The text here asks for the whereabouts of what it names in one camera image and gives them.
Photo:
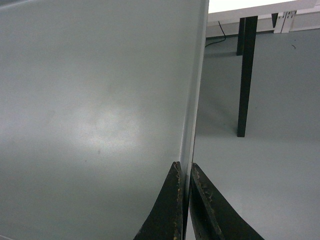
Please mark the black table leg near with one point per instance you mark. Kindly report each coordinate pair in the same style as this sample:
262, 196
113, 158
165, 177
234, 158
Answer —
246, 72

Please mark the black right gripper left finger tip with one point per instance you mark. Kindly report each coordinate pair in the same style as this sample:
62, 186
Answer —
165, 220

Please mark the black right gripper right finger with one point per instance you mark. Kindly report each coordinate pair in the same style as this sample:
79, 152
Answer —
213, 218

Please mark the black table leg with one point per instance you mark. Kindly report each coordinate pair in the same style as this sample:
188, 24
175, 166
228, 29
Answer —
246, 72
241, 37

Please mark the black table leg far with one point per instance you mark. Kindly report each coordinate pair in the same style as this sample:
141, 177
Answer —
241, 37

